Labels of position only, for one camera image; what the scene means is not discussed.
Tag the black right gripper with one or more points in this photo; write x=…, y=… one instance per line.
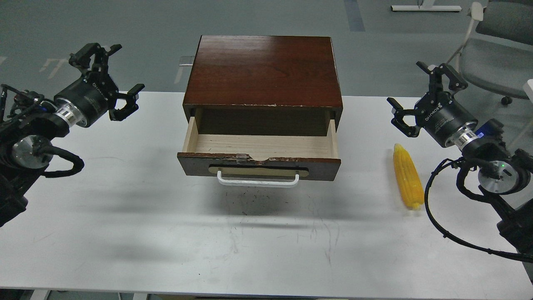
x=447, y=121

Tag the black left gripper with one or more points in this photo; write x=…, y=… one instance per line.
x=84, y=101

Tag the yellow corn cob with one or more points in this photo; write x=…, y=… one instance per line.
x=407, y=178

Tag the wooden drawer with white handle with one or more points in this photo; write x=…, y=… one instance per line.
x=261, y=160

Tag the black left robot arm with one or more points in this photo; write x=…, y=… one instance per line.
x=30, y=121

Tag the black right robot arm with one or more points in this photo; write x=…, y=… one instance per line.
x=487, y=171

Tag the grey office chair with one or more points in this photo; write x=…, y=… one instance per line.
x=496, y=53

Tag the dark wooden cabinet box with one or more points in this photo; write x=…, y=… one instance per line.
x=265, y=85

